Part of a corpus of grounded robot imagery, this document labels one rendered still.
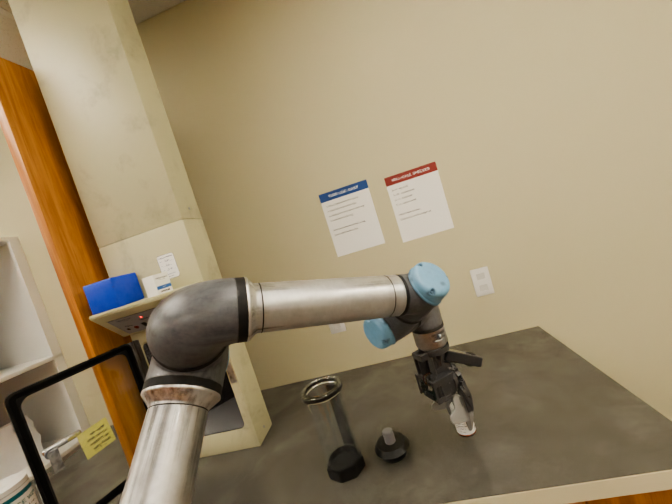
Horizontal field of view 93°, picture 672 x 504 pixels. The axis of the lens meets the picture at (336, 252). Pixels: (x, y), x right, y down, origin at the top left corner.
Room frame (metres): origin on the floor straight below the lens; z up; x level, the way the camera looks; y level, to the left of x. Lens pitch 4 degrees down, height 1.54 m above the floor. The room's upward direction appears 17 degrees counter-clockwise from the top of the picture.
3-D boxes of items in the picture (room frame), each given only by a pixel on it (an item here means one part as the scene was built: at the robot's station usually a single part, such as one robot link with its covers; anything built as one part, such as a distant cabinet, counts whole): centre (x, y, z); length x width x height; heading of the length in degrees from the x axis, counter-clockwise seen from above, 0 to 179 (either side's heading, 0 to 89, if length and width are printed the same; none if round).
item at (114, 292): (0.99, 0.69, 1.56); 0.10 x 0.10 x 0.09; 80
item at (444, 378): (0.73, -0.15, 1.15); 0.09 x 0.08 x 0.12; 110
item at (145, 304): (0.97, 0.59, 1.46); 0.32 x 0.11 x 0.10; 80
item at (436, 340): (0.73, -0.15, 1.23); 0.08 x 0.08 x 0.05
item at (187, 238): (1.15, 0.56, 1.33); 0.32 x 0.25 x 0.77; 80
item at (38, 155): (1.22, 0.78, 1.64); 0.49 x 0.03 x 1.40; 170
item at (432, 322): (0.73, -0.15, 1.31); 0.09 x 0.08 x 0.11; 123
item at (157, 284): (0.96, 0.54, 1.54); 0.05 x 0.05 x 0.06; 66
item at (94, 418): (0.91, 0.81, 1.19); 0.30 x 0.01 x 0.40; 149
